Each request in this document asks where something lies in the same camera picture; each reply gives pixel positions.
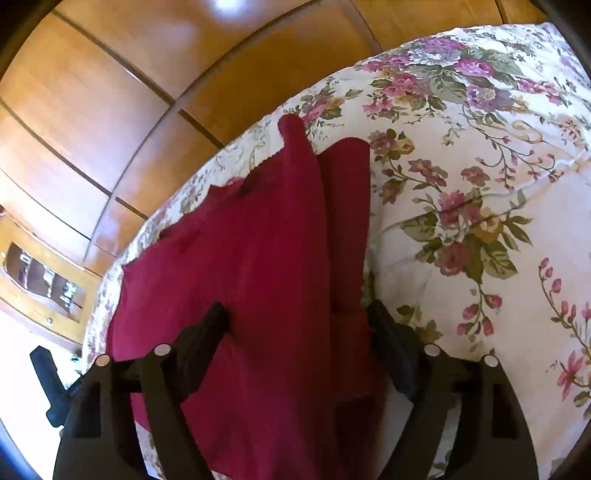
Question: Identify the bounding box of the dark red knitted garment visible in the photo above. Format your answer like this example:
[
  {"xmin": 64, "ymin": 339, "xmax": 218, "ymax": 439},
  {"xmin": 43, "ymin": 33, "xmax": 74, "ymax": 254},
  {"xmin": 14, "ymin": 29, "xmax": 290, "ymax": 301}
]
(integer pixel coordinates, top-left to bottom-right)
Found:
[{"xmin": 105, "ymin": 114, "xmax": 389, "ymax": 480}]

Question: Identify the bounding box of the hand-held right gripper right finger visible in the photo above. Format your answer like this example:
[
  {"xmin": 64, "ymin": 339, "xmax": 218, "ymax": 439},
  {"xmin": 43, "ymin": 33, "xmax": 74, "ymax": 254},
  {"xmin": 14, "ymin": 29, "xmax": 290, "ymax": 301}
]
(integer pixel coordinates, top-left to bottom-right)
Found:
[{"xmin": 367, "ymin": 300, "xmax": 540, "ymax": 480}]

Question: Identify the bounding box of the black object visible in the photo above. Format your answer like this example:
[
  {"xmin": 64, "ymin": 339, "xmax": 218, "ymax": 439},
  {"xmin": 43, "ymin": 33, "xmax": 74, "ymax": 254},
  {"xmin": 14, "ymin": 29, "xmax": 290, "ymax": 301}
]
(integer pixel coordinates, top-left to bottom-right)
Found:
[{"xmin": 29, "ymin": 345, "xmax": 84, "ymax": 428}]

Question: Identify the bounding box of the wooden glass-door cabinet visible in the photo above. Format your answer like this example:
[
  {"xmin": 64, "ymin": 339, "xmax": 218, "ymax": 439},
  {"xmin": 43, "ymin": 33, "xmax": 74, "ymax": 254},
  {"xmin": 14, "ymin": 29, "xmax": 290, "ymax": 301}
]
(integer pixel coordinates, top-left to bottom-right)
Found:
[{"xmin": 0, "ymin": 216, "xmax": 101, "ymax": 344}]

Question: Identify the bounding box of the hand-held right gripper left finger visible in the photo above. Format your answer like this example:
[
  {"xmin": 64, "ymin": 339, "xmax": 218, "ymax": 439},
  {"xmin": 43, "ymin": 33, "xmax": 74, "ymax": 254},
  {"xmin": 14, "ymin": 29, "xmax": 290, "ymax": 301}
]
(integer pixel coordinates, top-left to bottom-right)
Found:
[{"xmin": 52, "ymin": 302, "xmax": 230, "ymax": 480}]

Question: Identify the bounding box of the floral bedspread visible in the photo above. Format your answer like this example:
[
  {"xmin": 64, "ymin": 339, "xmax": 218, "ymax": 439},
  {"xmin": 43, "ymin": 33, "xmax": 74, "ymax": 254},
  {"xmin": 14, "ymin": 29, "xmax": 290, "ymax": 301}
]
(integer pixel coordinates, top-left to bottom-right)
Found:
[{"xmin": 81, "ymin": 23, "xmax": 591, "ymax": 480}]

